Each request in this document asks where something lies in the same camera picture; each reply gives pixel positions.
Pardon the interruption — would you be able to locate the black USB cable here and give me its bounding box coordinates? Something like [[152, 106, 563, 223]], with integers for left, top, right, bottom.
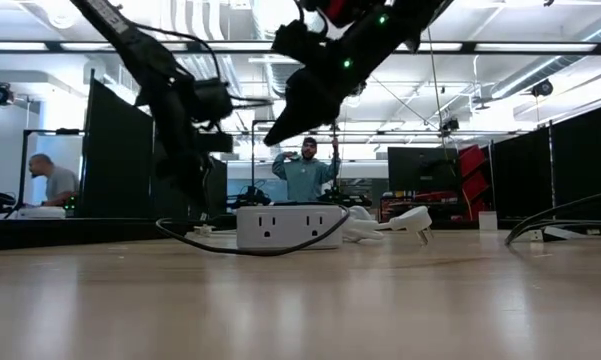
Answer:
[[154, 203, 352, 258]]

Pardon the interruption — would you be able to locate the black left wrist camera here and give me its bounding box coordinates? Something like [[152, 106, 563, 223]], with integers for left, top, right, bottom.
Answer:
[[188, 77, 235, 125]]

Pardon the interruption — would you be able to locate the white power cord with plug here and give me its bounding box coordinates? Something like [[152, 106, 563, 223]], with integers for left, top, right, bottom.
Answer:
[[340, 204, 435, 246]]

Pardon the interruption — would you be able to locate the thin black hanging cable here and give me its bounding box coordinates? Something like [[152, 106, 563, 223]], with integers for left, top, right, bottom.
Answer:
[[426, 27, 451, 151]]

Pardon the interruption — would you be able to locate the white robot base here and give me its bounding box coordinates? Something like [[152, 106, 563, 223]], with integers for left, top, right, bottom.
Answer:
[[15, 206, 67, 221]]

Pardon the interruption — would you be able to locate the red shelving rack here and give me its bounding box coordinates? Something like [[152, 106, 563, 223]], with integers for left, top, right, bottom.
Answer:
[[457, 146, 492, 224]]

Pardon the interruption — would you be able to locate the black monitor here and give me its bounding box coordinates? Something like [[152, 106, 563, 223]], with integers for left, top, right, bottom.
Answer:
[[387, 146, 462, 194]]

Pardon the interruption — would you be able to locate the white outlet cube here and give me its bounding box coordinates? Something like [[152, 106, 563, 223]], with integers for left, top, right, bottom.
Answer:
[[236, 204, 344, 251]]

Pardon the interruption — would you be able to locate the black cable bundle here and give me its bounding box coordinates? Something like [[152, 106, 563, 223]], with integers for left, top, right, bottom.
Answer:
[[504, 188, 601, 247]]

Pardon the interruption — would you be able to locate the long black power strip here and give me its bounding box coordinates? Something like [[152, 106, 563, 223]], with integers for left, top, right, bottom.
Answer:
[[0, 218, 237, 252]]

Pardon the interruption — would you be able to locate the black rig crossbar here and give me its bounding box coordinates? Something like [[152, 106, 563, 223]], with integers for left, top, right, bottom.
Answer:
[[0, 41, 601, 56]]

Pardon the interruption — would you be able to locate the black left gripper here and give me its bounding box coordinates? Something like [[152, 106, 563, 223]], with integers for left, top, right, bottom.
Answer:
[[139, 84, 234, 214]]

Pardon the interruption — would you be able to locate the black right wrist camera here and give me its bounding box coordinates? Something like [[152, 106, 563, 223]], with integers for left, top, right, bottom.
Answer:
[[271, 19, 327, 67]]

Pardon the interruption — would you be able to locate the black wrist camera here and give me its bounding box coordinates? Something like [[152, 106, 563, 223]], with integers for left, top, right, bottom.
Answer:
[[271, 19, 327, 67], [188, 77, 235, 125]]

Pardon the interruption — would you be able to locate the person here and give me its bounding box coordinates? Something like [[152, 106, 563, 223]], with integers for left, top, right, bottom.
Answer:
[[271, 136, 342, 204], [28, 153, 80, 208]]

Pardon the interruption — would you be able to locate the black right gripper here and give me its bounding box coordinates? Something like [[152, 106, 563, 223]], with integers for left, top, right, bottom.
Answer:
[[263, 9, 421, 146]]

